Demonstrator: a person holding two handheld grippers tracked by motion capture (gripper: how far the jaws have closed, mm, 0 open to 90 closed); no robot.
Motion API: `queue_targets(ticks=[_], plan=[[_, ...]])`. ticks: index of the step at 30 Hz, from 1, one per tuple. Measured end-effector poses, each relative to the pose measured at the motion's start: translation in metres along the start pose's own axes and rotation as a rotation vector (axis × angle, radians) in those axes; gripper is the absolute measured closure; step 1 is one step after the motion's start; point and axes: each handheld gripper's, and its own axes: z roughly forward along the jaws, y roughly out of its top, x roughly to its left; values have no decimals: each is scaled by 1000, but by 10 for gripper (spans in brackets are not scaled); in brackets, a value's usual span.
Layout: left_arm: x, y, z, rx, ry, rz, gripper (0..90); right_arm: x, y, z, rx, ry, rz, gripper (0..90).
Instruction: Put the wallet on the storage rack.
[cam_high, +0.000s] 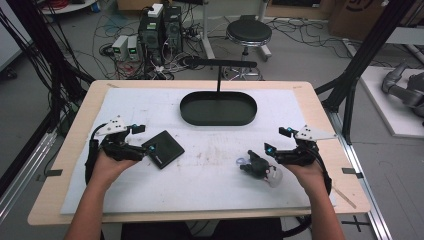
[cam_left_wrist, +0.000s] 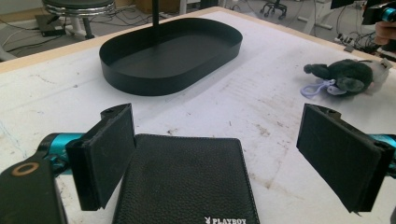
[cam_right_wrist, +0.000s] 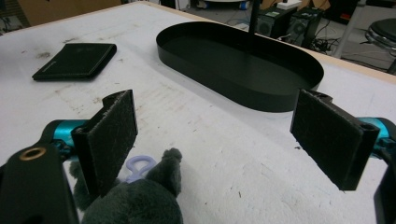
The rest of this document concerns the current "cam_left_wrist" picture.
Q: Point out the black oval metal tray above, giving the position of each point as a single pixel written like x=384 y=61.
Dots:
x=174 y=59

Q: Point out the black upright pole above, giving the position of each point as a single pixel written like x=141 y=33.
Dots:
x=155 y=15

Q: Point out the black office chair base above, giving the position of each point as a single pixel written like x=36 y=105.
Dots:
x=274 y=8

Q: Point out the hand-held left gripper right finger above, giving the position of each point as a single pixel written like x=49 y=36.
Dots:
x=339 y=155

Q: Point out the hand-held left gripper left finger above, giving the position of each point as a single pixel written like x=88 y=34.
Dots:
x=102 y=155

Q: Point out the flat black floor box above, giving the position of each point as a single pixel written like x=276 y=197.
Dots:
x=49 y=25

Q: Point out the round black stool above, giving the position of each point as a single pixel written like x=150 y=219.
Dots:
x=79 y=9

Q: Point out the black leather wallet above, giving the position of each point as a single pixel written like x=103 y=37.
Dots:
x=186 y=180

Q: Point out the grey plush toy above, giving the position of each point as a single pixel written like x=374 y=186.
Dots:
x=351 y=76

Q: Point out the white power strip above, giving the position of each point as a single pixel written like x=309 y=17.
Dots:
x=344 y=42

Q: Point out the white desk frame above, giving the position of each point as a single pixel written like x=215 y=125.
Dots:
x=314 y=18

